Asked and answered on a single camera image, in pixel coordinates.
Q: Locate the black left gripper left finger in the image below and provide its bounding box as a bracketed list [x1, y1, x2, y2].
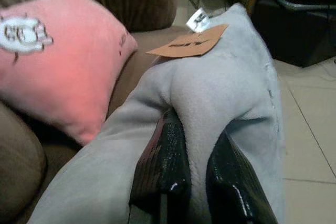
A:
[129, 109, 193, 224]

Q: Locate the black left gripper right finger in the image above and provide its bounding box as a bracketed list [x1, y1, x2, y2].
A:
[205, 130, 279, 224]

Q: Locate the grey plush pillow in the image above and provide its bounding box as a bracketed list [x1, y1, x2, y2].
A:
[26, 2, 287, 224]

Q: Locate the pink pillow with pig print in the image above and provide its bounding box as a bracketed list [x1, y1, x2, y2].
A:
[0, 0, 139, 146]

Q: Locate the white sewn pillow label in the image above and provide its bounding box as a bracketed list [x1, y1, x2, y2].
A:
[185, 6, 212, 34]

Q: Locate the brown cardboard hang tag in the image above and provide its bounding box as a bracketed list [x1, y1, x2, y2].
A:
[145, 23, 229, 58]

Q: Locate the black box cabinet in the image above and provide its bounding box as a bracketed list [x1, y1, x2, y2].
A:
[250, 0, 336, 68]

